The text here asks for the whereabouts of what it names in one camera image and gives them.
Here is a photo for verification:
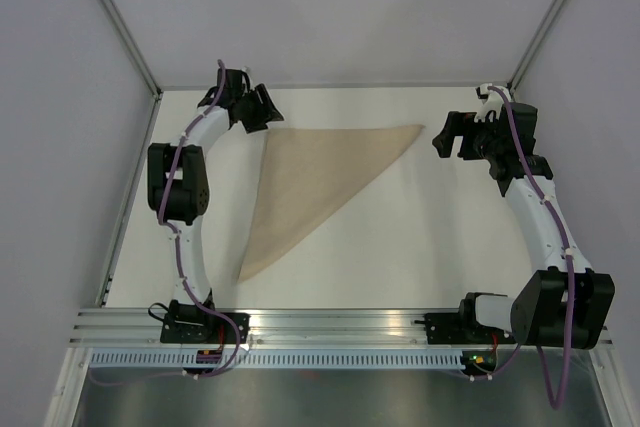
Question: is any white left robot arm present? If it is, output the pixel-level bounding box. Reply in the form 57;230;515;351
147;81;284;343

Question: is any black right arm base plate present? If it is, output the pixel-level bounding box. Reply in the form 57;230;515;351
422;312;515;345

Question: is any white slotted cable duct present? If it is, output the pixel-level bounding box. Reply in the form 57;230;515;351
89;348;463;370

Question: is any beige cloth napkin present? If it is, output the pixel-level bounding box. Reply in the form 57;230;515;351
238;124;424;282

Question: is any aluminium frame post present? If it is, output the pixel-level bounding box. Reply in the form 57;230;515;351
507;0;569;93
97;0;162;99

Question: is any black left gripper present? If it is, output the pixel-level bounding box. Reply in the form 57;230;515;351
235;85;283;135

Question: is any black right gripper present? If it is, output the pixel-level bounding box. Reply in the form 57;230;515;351
432;111;505;161

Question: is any left aluminium frame post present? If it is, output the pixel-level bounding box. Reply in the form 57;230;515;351
97;0;162;99

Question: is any aluminium mounting rail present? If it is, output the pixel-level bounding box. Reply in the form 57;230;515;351
69;307;615;348

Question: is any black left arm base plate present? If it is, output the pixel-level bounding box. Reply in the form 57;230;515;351
160;317;236;345

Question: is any right aluminium frame post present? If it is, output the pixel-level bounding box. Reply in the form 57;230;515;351
507;0;569;93

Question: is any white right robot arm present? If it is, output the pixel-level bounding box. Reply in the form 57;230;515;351
432;103;615;350

